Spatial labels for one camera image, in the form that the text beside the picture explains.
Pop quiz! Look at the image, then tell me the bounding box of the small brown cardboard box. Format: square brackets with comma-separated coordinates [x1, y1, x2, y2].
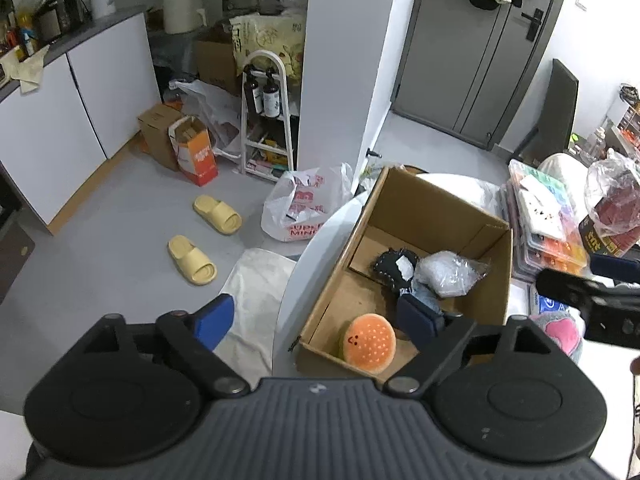
[137, 103, 184, 171]

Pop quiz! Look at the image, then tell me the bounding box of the cream cloth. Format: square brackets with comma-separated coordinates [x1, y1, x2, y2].
[9, 44, 51, 94]

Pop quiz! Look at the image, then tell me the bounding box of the white kitchen cabinet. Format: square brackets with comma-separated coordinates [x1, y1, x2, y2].
[0, 7, 164, 237]

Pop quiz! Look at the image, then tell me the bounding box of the grey plush with pink patch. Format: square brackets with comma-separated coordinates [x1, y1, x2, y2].
[529, 309, 587, 364]

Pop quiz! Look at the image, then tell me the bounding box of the burger plush toy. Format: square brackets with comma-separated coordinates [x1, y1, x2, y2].
[338, 313, 397, 375]

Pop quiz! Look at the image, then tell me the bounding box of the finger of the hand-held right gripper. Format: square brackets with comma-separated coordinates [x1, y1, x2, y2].
[535, 268, 640, 312]
[589, 253, 640, 282]

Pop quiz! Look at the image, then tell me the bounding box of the grey door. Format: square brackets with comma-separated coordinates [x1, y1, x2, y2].
[392, 0, 567, 152]

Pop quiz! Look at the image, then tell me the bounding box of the yellow slipper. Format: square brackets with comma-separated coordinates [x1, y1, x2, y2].
[193, 194, 243, 235]
[167, 234, 218, 286]

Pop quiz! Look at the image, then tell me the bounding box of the white floor mat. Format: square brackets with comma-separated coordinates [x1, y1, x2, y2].
[217, 247, 299, 377]

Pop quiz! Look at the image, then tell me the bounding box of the black stitched pouch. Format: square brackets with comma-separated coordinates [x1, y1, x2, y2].
[374, 248, 421, 294]

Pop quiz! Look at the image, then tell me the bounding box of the small clear plastic bag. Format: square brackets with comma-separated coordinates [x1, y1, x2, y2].
[412, 250, 491, 301]

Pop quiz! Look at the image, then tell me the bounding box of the large brown cardboard box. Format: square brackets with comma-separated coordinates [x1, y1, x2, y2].
[194, 34, 241, 96]

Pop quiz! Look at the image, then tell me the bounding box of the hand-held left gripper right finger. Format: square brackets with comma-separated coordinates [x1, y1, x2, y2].
[383, 293, 572, 397]

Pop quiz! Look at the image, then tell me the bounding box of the white storage rack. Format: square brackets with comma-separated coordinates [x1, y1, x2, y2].
[239, 49, 301, 182]

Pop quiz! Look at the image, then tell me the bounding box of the blue tissue packet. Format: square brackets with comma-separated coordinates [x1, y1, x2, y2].
[530, 293, 571, 317]

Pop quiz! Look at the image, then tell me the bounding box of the yellow printed sack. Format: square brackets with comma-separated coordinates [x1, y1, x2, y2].
[229, 13, 307, 84]

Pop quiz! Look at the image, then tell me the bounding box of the black door lock handle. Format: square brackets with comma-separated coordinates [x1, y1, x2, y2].
[519, 8, 545, 42]

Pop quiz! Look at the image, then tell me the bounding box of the white printed shopping bag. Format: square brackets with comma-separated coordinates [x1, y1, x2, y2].
[260, 162, 354, 244]

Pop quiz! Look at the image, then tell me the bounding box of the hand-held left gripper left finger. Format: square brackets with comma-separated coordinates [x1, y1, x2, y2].
[74, 293, 252, 398]

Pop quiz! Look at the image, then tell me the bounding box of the black chair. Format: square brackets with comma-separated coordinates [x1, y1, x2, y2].
[514, 58, 580, 167]

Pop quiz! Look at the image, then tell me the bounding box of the clear plastic liner bag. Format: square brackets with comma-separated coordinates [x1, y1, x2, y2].
[584, 152, 640, 237]

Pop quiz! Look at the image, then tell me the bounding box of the cream round appliance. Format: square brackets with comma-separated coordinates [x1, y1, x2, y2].
[162, 0, 207, 35]

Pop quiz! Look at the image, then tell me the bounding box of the clear bottle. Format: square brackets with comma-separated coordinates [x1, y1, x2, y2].
[580, 127, 607, 157]

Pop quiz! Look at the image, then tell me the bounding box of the orange open carton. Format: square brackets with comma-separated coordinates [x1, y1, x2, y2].
[168, 114, 220, 188]

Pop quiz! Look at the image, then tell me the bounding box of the translucent plastic bag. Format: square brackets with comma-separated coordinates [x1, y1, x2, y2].
[169, 79, 244, 159]

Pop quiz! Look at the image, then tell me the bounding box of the colourful compartment organizer box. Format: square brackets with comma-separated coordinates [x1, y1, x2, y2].
[512, 220, 591, 283]
[510, 200, 592, 273]
[504, 158, 592, 262]

